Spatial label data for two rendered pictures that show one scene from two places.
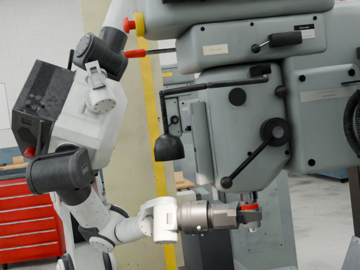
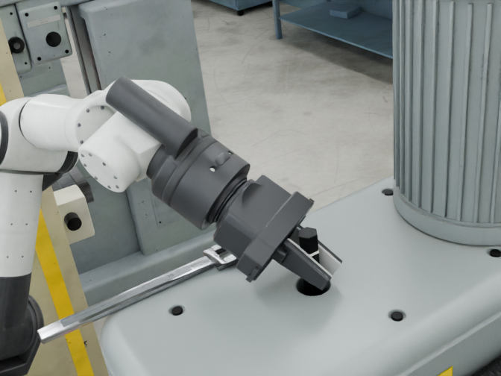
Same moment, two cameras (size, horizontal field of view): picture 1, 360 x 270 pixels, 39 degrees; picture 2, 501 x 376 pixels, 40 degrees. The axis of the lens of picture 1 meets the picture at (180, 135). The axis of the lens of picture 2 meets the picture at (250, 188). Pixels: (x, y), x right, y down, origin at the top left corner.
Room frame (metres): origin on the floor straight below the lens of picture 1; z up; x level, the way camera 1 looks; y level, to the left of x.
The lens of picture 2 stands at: (0.79, 0.07, 2.36)
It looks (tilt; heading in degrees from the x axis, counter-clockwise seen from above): 31 degrees down; 342
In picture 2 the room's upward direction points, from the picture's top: 7 degrees counter-clockwise
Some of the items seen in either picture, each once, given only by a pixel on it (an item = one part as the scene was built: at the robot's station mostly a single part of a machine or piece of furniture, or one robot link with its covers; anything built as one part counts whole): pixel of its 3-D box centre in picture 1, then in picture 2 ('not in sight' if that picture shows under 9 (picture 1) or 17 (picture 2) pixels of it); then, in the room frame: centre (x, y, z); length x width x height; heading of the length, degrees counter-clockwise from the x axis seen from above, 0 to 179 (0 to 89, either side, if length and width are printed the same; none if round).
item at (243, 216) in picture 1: (249, 216); not in sight; (1.29, -0.15, 1.24); 0.06 x 0.02 x 0.03; 79
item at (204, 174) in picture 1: (200, 142); not in sight; (1.30, -0.05, 1.45); 0.04 x 0.04 x 0.21; 10
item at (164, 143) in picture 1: (168, 146); not in sight; (1.20, 0.03, 1.45); 0.07 x 0.07 x 0.06
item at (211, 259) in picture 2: not in sight; (146, 289); (1.40, 0.01, 1.89); 0.24 x 0.04 x 0.01; 99
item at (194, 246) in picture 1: (205, 243); not in sight; (1.87, -0.04, 1.03); 0.22 x 0.12 x 0.20; 18
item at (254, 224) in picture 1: (250, 217); not in sight; (1.32, -0.16, 1.23); 0.05 x 0.05 x 0.05
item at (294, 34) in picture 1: (274, 43); not in sight; (1.20, -0.25, 1.66); 0.12 x 0.04 x 0.04; 100
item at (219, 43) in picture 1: (246, 45); not in sight; (1.33, -0.20, 1.68); 0.34 x 0.24 x 0.10; 100
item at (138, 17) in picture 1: (139, 24); not in sight; (1.28, 0.07, 1.76); 0.06 x 0.02 x 0.06; 10
